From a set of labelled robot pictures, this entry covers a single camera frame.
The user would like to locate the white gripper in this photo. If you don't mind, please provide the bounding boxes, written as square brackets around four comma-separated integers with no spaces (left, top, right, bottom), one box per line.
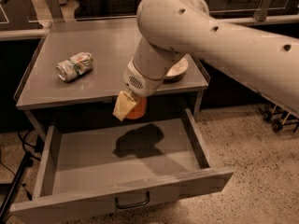
[113,60,164,121]

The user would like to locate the orange fruit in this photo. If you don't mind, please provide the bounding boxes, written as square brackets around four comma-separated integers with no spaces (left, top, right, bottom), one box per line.
[127,98,147,119]

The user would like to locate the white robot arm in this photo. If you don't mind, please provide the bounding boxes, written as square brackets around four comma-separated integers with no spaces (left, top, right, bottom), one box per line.
[113,0,299,120]

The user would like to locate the grey open top drawer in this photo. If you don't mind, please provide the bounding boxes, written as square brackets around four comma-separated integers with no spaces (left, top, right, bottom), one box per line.
[10,108,234,224]

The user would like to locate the white paper bowl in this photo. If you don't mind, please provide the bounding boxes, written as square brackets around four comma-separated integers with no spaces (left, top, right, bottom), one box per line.
[165,58,189,80]

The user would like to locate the crushed soda can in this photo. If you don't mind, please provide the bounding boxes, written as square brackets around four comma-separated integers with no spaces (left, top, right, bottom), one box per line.
[56,52,93,82]

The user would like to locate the black tripod leg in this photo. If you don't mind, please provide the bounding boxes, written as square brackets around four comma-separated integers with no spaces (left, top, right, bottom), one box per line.
[0,151,33,224]

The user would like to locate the black drawer handle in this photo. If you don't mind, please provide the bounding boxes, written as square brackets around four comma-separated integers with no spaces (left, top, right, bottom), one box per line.
[115,191,150,210]

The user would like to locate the black floor cable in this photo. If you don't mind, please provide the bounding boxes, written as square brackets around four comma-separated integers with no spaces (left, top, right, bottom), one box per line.
[17,129,43,161]

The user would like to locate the wheeled cart frame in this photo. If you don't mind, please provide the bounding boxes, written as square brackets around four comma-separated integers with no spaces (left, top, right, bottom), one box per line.
[258,105,299,133]

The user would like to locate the white counter rail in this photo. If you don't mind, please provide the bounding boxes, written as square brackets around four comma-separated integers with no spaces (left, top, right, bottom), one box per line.
[220,14,299,26]

